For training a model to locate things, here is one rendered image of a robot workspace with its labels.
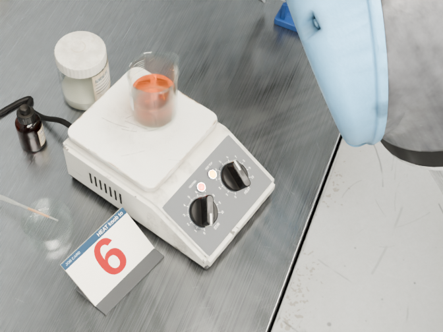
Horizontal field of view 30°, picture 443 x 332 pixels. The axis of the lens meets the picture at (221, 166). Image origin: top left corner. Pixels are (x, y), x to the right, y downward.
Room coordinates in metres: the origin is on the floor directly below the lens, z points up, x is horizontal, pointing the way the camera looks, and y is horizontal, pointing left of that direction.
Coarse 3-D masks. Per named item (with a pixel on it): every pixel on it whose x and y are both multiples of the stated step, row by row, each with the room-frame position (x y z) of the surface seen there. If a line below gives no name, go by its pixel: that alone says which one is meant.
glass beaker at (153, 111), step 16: (128, 64) 0.52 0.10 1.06; (144, 64) 0.54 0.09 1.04; (160, 64) 0.54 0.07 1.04; (176, 64) 0.54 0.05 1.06; (128, 80) 0.51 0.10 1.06; (176, 80) 0.51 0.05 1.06; (144, 96) 0.50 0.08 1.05; (160, 96) 0.50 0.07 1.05; (176, 96) 0.51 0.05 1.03; (144, 112) 0.50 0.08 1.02; (160, 112) 0.50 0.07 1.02; (176, 112) 0.51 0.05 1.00; (144, 128) 0.50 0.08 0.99; (160, 128) 0.50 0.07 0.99
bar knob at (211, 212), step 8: (200, 200) 0.43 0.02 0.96; (208, 200) 0.43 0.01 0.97; (192, 208) 0.42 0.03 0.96; (200, 208) 0.43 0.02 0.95; (208, 208) 0.42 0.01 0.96; (216, 208) 0.43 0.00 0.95; (192, 216) 0.42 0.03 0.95; (200, 216) 0.42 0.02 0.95; (208, 216) 0.41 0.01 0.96; (216, 216) 0.42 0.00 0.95; (200, 224) 0.41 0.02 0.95; (208, 224) 0.41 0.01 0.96
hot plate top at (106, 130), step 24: (120, 96) 0.54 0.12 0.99; (96, 120) 0.51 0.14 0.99; (120, 120) 0.51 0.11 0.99; (192, 120) 0.52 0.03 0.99; (216, 120) 0.52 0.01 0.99; (96, 144) 0.47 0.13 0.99; (120, 144) 0.48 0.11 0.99; (144, 144) 0.48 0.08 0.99; (168, 144) 0.48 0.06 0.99; (192, 144) 0.48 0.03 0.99; (120, 168) 0.45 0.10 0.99; (144, 168) 0.45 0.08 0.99; (168, 168) 0.45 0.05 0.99
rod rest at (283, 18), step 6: (282, 6) 0.74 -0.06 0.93; (282, 12) 0.74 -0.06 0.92; (288, 12) 0.75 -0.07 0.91; (276, 18) 0.74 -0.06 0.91; (282, 18) 0.74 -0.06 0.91; (288, 18) 0.74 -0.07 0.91; (276, 24) 0.74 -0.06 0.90; (282, 24) 0.74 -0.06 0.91; (288, 24) 0.73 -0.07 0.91; (294, 24) 0.73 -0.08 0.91; (294, 30) 0.73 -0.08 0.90
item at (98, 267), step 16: (128, 224) 0.41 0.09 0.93; (112, 240) 0.39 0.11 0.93; (128, 240) 0.40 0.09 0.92; (144, 240) 0.41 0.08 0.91; (80, 256) 0.37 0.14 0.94; (96, 256) 0.37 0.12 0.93; (112, 256) 0.38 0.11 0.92; (128, 256) 0.38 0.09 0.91; (80, 272) 0.36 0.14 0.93; (96, 272) 0.36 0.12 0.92; (112, 272) 0.37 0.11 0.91; (96, 288) 0.35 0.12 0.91
